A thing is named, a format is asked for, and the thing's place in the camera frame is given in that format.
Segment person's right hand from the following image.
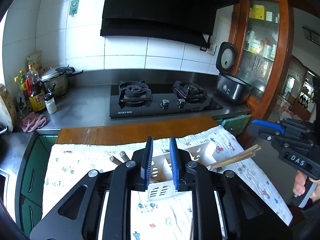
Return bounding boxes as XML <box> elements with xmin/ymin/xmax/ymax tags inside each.
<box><xmin>293</xmin><ymin>171</ymin><xmax>320</xmax><ymax>204</ymax></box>

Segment white plastic utensil holder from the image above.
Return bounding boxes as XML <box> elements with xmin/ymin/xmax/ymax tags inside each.
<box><xmin>148</xmin><ymin>139</ymin><xmax>216</xmax><ymax>202</ymax></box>

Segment black rice cooker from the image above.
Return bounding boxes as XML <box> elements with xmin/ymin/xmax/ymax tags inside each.
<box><xmin>216</xmin><ymin>42</ymin><xmax>252</xmax><ymax>104</ymax></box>

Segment black gas stove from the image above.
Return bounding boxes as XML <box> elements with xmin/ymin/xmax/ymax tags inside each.
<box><xmin>110</xmin><ymin>81</ymin><xmax>222</xmax><ymax>119</ymax></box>

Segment white cartoon print cloth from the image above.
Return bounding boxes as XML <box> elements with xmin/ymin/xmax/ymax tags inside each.
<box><xmin>42</xmin><ymin>126</ymin><xmax>293</xmax><ymax>239</ymax></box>

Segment wooden glass door cabinet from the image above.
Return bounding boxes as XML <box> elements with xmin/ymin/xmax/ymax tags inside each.
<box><xmin>229</xmin><ymin>0</ymin><xmax>293</xmax><ymax>119</ymax></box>

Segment white seasoning shaker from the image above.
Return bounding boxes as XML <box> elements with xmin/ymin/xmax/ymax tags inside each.
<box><xmin>44</xmin><ymin>93</ymin><xmax>57</xmax><ymax>114</ymax></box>

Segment steel pressure cooker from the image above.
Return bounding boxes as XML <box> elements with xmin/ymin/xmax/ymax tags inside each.
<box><xmin>41</xmin><ymin>66</ymin><xmax>84</xmax><ymax>98</ymax></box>

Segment green cabinet drawers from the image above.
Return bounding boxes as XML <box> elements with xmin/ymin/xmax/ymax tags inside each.
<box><xmin>15</xmin><ymin>114</ymin><xmax>252</xmax><ymax>237</ymax></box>

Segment pink dish cloth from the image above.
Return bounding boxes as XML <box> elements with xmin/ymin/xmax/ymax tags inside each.
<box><xmin>21</xmin><ymin>112</ymin><xmax>48</xmax><ymax>133</ymax></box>

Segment dark soy sauce bottle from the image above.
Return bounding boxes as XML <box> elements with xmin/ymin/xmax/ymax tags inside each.
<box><xmin>25</xmin><ymin>64</ymin><xmax>46</xmax><ymax>113</ymax></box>

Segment black range hood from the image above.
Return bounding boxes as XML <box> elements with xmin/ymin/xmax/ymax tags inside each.
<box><xmin>100</xmin><ymin>0</ymin><xmax>240</xmax><ymax>50</ymax></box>

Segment yellow cap oil bottle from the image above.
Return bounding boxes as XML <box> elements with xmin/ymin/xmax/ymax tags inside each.
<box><xmin>14</xmin><ymin>69</ymin><xmax>28</xmax><ymax>97</ymax></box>

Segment round wooden cutting board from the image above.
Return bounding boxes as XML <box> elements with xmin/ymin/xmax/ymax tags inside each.
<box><xmin>0</xmin><ymin>84</ymin><xmax>17</xmax><ymax>132</ymax></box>

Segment green wall hook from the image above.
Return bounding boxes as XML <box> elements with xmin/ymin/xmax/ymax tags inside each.
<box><xmin>69</xmin><ymin>0</ymin><xmax>79</xmax><ymax>17</ymax></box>

